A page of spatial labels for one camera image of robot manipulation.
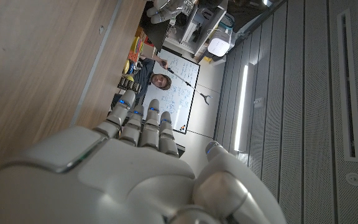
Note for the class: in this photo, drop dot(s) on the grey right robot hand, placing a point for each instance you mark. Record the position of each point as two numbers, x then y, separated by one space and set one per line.
120 180

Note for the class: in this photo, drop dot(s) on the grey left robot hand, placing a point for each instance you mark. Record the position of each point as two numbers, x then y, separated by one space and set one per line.
163 12

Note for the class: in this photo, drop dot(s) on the white shelf cabinet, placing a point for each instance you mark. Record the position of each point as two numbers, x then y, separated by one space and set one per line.
197 31

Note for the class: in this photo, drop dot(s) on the colourful stacking rings toy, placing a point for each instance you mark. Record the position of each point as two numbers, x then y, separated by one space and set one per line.
137 45

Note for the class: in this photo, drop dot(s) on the white translucent box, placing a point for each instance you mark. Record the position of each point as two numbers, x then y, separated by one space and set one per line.
219 45

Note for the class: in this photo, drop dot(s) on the yellow black push button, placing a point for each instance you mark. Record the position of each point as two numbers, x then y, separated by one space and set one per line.
126 67

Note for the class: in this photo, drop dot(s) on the seated person dark polo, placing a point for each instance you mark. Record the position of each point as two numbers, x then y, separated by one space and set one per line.
158 81

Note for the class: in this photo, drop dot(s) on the black reacher grabber tool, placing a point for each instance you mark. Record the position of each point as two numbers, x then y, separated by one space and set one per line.
185 82

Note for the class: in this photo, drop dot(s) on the black domino rack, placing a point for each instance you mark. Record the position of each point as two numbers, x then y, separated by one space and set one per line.
129 84

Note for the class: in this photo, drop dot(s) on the long ceiling light strip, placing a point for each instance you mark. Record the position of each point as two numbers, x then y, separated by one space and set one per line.
242 109

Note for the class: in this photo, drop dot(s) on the long ceiling vent slot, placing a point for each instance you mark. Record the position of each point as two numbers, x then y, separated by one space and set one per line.
348 93

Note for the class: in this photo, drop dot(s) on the round ceiling sensor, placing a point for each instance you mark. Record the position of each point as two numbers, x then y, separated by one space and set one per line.
354 179

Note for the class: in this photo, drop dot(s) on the whiteboard with black frame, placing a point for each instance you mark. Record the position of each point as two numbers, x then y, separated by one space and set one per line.
182 102

